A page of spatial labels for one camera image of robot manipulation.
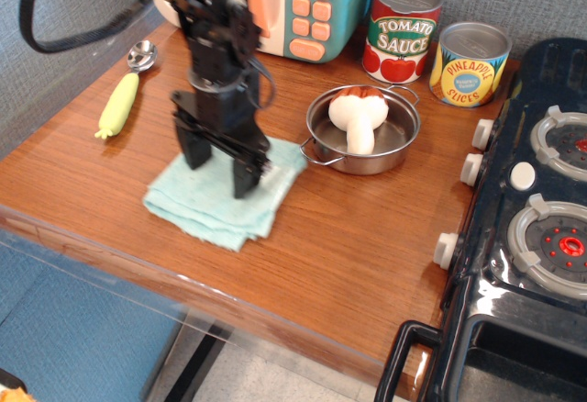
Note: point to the white stove knob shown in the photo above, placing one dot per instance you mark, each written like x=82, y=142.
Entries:
x=445, y=249
x=482, y=134
x=471, y=168

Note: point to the white round stove button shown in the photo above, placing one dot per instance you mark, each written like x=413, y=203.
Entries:
x=522, y=176

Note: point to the white stove knob lower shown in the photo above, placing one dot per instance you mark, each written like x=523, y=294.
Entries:
x=445, y=249

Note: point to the spoon with yellow-green handle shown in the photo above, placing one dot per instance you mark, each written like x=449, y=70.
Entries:
x=140, y=58

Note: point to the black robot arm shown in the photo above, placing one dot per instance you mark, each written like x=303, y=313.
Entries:
x=222, y=38

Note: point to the white stove knob upper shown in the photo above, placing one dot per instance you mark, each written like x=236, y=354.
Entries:
x=482, y=134

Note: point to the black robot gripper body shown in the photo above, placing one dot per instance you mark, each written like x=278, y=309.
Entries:
x=226, y=115

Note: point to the white stove knob middle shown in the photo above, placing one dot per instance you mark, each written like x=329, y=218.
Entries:
x=471, y=168

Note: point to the tomato sauce can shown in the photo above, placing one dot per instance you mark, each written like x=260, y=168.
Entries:
x=398, y=39

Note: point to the orange plush toy corner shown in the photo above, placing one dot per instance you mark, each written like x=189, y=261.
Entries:
x=15, y=395

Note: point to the plush mushroom toy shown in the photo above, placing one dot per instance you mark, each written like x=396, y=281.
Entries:
x=358, y=110

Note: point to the black toy stove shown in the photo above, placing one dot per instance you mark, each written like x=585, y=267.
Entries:
x=514, y=307

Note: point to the pineapple slices can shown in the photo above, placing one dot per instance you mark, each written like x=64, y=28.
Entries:
x=469, y=64

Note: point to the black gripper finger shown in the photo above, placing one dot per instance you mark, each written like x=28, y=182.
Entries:
x=196, y=148
x=246, y=176

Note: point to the small steel pan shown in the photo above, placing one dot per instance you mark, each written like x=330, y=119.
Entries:
x=327, y=145

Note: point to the teal toy microwave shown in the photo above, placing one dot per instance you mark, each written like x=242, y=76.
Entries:
x=314, y=31

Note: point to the light blue cloth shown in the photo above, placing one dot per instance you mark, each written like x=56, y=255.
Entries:
x=201, y=202

